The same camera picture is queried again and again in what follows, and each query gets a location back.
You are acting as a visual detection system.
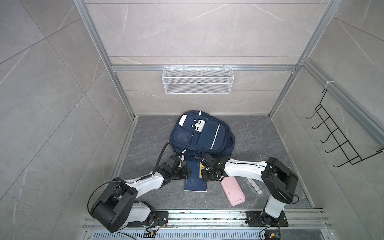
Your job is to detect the white wire mesh basket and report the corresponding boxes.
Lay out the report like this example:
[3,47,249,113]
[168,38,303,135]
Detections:
[162,67,235,95]

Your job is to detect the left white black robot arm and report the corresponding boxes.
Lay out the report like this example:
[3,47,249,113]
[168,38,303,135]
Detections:
[87,142,191,233]

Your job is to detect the blue book yellow label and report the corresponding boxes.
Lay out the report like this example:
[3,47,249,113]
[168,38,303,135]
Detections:
[184,161,207,193]

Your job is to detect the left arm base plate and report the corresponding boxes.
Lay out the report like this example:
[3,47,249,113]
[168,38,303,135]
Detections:
[127,211,169,228]

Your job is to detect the black wire hook rack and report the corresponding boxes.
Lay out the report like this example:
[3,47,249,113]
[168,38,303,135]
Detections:
[306,89,384,168]

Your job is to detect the clear plastic ruler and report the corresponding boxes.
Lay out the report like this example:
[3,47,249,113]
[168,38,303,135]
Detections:
[246,178,264,197]

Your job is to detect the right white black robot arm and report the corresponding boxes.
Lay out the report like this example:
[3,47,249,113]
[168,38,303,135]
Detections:
[200,154,298,226]

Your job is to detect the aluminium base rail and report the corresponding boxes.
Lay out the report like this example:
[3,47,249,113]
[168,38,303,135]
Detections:
[79,209,338,240]

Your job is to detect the pink pencil case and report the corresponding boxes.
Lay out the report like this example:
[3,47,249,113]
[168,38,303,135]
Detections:
[221,177,246,207]

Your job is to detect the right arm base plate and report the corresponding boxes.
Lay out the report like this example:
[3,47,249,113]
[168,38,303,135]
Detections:
[245,211,289,227]

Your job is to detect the navy blue student backpack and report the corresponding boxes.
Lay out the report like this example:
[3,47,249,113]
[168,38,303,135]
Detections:
[169,111,235,161]

